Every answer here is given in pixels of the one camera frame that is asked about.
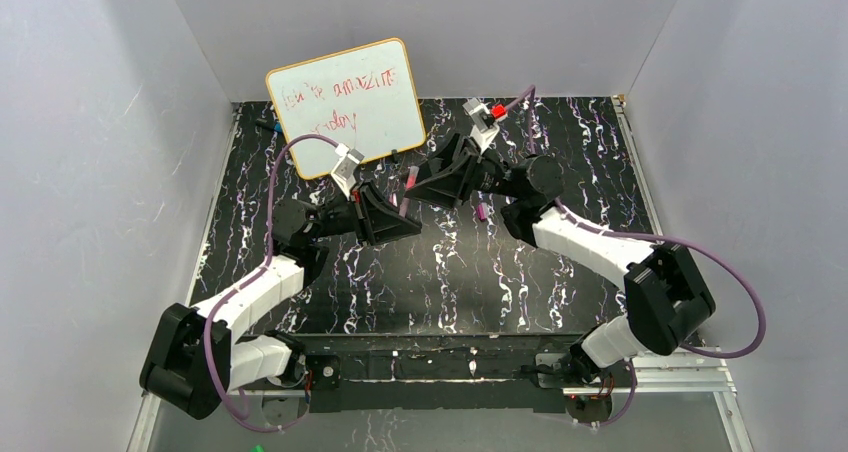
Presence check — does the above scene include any small orange-framed whiteboard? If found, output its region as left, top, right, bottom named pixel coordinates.
left=265, top=38, right=427, bottom=162

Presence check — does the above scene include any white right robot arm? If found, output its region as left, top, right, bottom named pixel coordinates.
left=406, top=134, right=716, bottom=384

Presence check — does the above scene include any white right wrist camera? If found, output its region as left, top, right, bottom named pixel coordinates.
left=463, top=98, right=507, bottom=152

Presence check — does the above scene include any pink highlighter pen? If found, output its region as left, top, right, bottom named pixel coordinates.
left=398, top=197, right=409, bottom=217

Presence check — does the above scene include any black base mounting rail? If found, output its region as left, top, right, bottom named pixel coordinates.
left=297, top=333, right=633, bottom=421

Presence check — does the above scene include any magenta pen cap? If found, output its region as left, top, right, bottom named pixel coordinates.
left=475, top=203, right=489, bottom=222

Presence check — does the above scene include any blue-capped marker behind whiteboard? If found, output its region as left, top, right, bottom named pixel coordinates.
left=255, top=120, right=282, bottom=134

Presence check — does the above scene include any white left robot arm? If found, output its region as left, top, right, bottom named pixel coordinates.
left=139, top=182, right=422, bottom=419

